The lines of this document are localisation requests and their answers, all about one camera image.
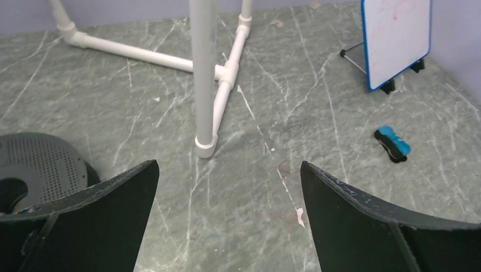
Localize blue whiteboard eraser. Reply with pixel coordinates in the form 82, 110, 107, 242
374, 126, 411, 163

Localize white pvc pipe frame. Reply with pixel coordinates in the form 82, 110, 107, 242
49, 0, 253, 158

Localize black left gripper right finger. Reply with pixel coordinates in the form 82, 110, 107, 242
300, 161, 480, 271

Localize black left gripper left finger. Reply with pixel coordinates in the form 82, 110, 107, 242
1, 160, 159, 271

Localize black wire easel stand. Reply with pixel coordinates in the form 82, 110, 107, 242
339, 41, 429, 94

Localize blue framed whiteboard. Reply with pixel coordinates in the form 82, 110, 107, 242
360, 0, 433, 93

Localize black foam disc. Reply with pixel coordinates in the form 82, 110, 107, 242
1, 133, 100, 214

